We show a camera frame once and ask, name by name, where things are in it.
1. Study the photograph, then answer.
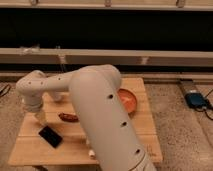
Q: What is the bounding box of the black rectangular eraser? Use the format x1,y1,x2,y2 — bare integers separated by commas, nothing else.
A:
39,126,62,148

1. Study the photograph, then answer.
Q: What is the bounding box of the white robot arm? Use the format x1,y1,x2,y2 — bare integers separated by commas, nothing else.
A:
16,65,156,171

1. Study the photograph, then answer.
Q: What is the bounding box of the wooden table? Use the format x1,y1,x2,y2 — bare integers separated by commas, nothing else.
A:
8,78,163,166

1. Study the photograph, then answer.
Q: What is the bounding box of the dark red sausage toy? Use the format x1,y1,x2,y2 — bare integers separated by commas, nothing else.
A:
59,113,78,122

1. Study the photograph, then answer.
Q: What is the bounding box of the orange plate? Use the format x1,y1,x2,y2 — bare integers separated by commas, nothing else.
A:
118,89,137,113

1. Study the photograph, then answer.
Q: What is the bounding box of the blue device on floor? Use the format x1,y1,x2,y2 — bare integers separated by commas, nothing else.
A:
184,93,207,108

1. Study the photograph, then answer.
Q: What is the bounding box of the black cable left floor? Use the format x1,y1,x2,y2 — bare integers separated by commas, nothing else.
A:
0,83,11,98

